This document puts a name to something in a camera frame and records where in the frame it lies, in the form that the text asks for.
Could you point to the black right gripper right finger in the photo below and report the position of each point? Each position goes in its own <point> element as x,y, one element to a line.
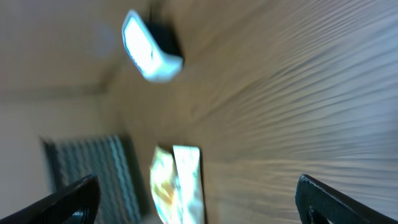
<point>317,202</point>

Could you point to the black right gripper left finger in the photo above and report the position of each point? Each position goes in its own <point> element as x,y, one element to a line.
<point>76,203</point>

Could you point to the yellow snack packet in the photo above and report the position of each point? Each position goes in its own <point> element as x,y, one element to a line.
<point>164,187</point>

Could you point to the white gold cream tube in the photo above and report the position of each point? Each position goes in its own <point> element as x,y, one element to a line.
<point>187,159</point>

